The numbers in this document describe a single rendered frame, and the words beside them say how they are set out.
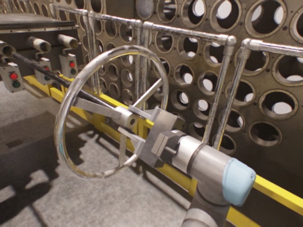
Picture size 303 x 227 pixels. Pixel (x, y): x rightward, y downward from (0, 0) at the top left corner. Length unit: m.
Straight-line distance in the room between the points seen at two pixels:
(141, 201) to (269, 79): 1.29
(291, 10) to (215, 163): 1.43
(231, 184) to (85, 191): 1.21
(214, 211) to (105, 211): 1.01
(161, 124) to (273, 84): 1.41
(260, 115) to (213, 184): 1.52
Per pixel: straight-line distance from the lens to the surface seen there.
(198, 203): 0.47
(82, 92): 0.69
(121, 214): 1.37
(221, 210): 0.47
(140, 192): 1.46
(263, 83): 1.81
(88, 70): 0.43
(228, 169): 0.40
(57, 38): 1.51
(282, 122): 1.88
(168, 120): 0.46
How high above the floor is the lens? 1.16
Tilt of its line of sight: 31 degrees down
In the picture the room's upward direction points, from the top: 3 degrees clockwise
